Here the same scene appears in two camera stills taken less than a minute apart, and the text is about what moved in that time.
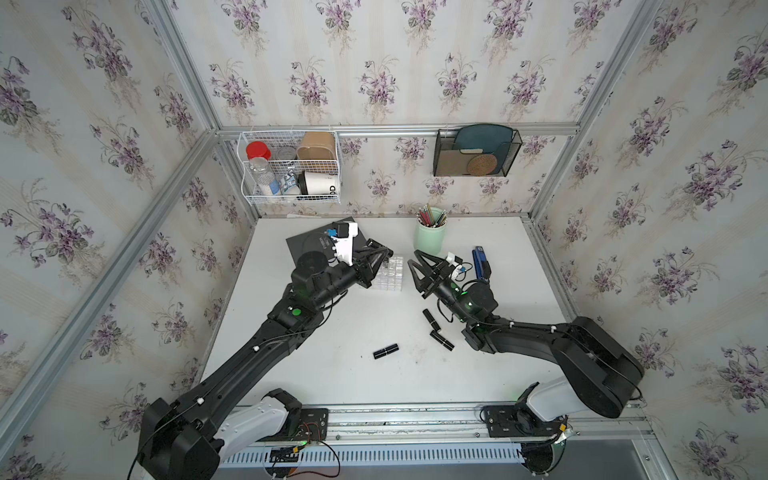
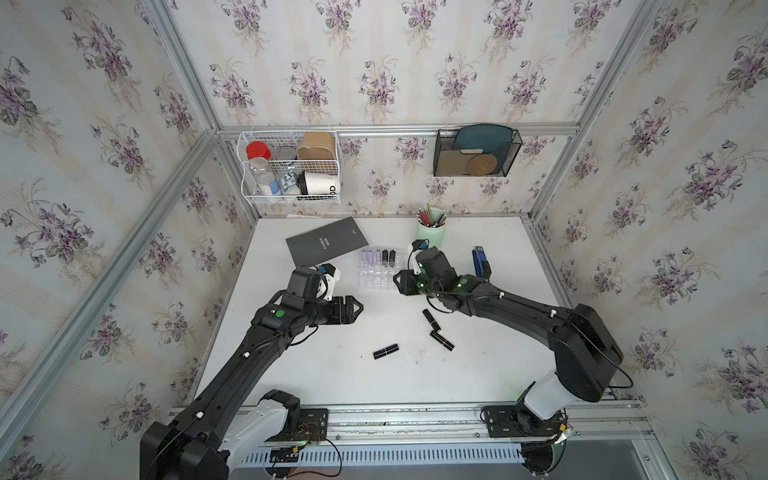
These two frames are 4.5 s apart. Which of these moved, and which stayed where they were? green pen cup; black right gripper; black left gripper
Moved: black left gripper; black right gripper
Stayed: green pen cup
